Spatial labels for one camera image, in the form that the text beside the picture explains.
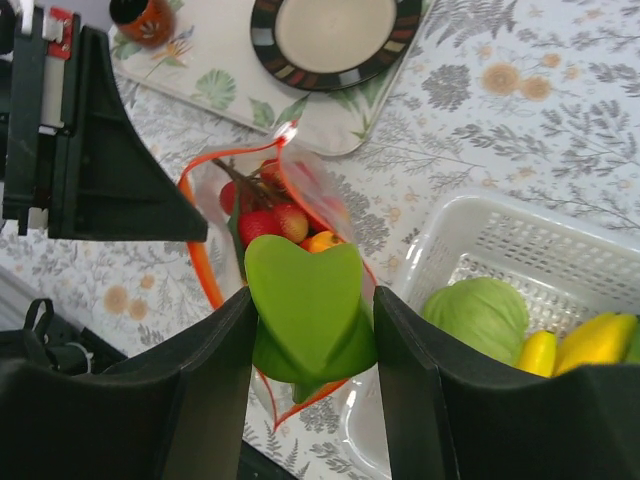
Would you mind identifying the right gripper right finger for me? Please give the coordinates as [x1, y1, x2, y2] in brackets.
[374, 287, 639, 479]

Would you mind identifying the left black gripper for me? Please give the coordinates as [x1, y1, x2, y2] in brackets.
[1, 1, 207, 242]

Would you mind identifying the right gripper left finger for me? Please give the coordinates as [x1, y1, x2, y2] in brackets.
[1, 289, 257, 479]

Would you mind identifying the red lychee bunch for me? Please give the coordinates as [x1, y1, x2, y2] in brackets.
[212, 159, 310, 249]

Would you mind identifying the green starfruit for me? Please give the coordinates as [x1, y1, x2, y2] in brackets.
[245, 235, 377, 404]

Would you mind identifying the clear zip bag orange zipper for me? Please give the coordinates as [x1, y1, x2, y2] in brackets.
[178, 121, 377, 425]

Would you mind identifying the red strawberry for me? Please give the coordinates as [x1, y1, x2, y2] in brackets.
[299, 230, 343, 253]

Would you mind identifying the green cabbage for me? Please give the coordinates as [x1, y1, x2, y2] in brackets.
[422, 277, 529, 366]

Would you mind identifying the small brown clay cup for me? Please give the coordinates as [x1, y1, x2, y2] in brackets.
[109, 0, 176, 49]

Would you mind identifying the floral serving tray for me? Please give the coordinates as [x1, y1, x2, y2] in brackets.
[109, 1, 404, 156]

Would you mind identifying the yellow banana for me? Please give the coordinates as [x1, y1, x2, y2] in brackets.
[516, 312, 639, 378]

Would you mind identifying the white plastic basket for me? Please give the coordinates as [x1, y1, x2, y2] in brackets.
[340, 190, 639, 479]

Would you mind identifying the striped rim ceramic plate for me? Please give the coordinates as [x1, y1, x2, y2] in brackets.
[250, 0, 425, 92]

